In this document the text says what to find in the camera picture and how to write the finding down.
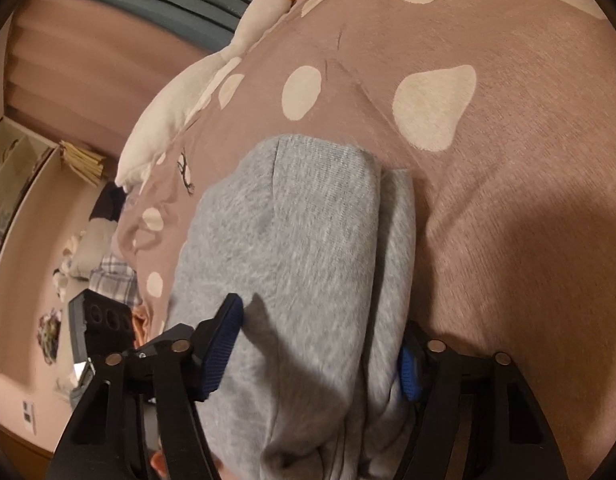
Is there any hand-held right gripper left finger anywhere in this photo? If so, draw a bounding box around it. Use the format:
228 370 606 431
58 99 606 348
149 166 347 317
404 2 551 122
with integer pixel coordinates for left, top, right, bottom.
48 292 246 480

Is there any yellow hanging cloth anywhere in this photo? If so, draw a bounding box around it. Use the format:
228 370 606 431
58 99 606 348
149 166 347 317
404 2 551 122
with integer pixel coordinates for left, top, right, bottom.
58 140 109 188

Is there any grey pillow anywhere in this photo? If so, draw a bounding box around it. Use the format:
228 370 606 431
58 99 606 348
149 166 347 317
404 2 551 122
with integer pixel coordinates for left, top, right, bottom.
68 220 119 281

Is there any white shelf unit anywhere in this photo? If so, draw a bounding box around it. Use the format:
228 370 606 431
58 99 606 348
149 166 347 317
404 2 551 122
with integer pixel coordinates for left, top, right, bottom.
0 117 56 286

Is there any pink curtain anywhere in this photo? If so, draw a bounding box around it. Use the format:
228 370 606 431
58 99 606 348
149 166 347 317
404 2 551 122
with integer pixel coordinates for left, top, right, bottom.
3 0 229 161

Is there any pink polka dot blanket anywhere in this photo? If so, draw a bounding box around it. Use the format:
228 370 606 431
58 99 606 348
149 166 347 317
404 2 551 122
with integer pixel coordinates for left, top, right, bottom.
113 0 616 480

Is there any white goose plush toy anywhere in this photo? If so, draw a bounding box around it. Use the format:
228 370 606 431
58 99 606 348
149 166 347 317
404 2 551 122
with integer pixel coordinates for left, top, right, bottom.
115 0 296 191

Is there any white soft toy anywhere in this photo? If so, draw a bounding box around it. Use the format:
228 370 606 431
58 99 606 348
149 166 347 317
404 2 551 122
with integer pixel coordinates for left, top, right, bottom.
53 247 84 301

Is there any plaid cloth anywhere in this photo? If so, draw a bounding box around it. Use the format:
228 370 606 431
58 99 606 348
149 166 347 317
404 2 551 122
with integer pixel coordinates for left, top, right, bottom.
90 255 141 308

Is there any pink crumpled cloth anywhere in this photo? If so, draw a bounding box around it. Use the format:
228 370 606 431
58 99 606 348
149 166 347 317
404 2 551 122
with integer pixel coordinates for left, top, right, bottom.
132 307 161 348

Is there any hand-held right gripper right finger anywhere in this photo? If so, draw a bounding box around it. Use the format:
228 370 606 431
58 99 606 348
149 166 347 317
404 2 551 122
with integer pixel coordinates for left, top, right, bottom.
395 321 571 480

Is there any dark cloth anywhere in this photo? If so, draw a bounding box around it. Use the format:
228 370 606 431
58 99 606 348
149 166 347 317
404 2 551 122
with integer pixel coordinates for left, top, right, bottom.
90 182 126 223

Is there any grey sweatshirt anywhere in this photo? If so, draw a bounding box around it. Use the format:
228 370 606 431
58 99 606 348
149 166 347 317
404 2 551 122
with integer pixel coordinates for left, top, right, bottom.
164 134 419 480

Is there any patterned cloth pile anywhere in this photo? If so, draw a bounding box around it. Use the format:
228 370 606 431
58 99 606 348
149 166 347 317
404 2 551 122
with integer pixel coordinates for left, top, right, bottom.
38 310 64 363

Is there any wall socket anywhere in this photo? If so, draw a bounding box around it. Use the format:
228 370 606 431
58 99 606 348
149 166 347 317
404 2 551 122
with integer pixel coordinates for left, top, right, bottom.
22 400 39 436

